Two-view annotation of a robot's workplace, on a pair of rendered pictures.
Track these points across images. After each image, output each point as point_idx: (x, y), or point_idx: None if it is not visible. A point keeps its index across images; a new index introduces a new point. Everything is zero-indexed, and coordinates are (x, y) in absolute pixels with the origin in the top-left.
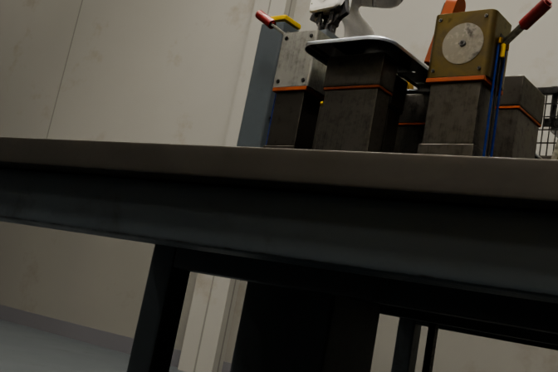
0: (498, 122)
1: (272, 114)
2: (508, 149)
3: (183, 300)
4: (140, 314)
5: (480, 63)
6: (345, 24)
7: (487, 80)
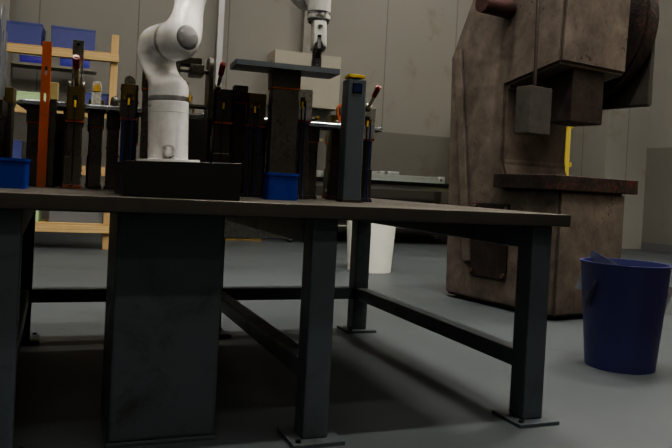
0: None
1: (371, 152)
2: None
3: (302, 268)
4: (334, 291)
5: None
6: None
7: None
